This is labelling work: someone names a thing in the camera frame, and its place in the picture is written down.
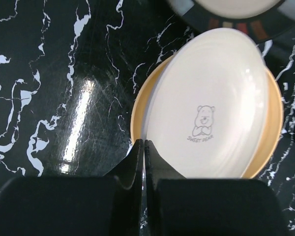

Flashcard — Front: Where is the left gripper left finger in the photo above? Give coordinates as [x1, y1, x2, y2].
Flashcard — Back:
[0, 139, 144, 236]

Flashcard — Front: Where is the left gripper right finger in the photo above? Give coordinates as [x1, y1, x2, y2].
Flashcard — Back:
[145, 141, 289, 236]

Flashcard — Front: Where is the white bear print plate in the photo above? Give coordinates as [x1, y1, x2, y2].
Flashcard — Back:
[141, 28, 268, 178]

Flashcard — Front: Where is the tan yellow plate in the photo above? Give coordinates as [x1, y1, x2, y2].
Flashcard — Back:
[130, 57, 283, 178]

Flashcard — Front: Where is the black striped bottom plate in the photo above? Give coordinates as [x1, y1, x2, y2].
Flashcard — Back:
[167, 0, 295, 43]

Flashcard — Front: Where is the black marble mat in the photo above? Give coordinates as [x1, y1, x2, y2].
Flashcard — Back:
[0, 0, 295, 236]

